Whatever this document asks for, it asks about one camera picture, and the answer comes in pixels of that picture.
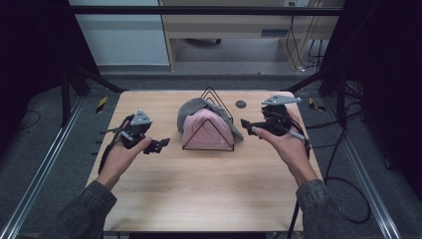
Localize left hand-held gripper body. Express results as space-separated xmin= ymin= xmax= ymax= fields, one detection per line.
xmin=115 ymin=109 xmax=154 ymax=149

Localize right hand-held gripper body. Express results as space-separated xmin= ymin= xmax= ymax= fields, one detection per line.
xmin=260 ymin=94 xmax=303 ymax=137

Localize black wire triangle rack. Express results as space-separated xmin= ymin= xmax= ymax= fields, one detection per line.
xmin=181 ymin=86 xmax=235 ymax=152

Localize pink knit beanie hat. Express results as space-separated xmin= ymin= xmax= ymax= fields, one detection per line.
xmin=181 ymin=108 xmax=235 ymax=151

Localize grey beanie hat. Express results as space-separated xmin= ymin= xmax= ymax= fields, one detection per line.
xmin=176 ymin=97 xmax=245 ymax=143

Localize person's right hand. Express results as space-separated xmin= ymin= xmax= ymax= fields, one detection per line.
xmin=250 ymin=111 xmax=318 ymax=188

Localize person's left hand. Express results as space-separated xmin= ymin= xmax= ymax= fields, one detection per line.
xmin=96 ymin=136 xmax=153 ymax=191

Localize yellow black tape strip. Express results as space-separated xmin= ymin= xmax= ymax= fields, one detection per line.
xmin=308 ymin=97 xmax=327 ymax=113
xmin=95 ymin=96 xmax=109 ymax=115

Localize black metal stand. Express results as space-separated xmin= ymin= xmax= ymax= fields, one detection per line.
xmin=59 ymin=62 xmax=125 ymax=127
xmin=286 ymin=68 xmax=348 ymax=129

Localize white cabinet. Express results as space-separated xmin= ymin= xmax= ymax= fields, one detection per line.
xmin=68 ymin=0 xmax=170 ymax=66

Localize light wooden desk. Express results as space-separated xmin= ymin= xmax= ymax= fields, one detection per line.
xmin=158 ymin=0 xmax=346 ymax=73

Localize black curtain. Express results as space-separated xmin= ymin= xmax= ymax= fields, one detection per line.
xmin=0 ymin=0 xmax=101 ymax=157
xmin=320 ymin=0 xmax=422 ymax=200

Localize right hand-held gripper cable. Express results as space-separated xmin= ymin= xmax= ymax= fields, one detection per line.
xmin=286 ymin=116 xmax=314 ymax=239

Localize hand-held gripper cable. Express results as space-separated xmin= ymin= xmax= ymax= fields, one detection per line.
xmin=98 ymin=114 xmax=134 ymax=175
xmin=286 ymin=116 xmax=314 ymax=239

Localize left hand-held gripper cable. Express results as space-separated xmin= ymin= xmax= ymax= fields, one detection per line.
xmin=98 ymin=114 xmax=134 ymax=175

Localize yellow cable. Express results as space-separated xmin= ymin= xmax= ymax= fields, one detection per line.
xmin=286 ymin=0 xmax=323 ymax=71

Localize black hanging cables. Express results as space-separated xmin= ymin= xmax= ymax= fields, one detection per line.
xmin=308 ymin=39 xmax=325 ymax=66

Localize thin black floor cable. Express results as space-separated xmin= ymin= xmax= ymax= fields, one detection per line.
xmin=18 ymin=110 xmax=43 ymax=131

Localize aluminium floor rail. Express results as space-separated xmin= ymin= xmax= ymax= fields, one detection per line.
xmin=322 ymin=96 xmax=403 ymax=239
xmin=0 ymin=96 xmax=86 ymax=239

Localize long black floor cable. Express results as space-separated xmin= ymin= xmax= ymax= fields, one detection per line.
xmin=305 ymin=109 xmax=372 ymax=224

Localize black horizontal frame bar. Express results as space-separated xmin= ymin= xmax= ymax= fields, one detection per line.
xmin=70 ymin=5 xmax=344 ymax=16

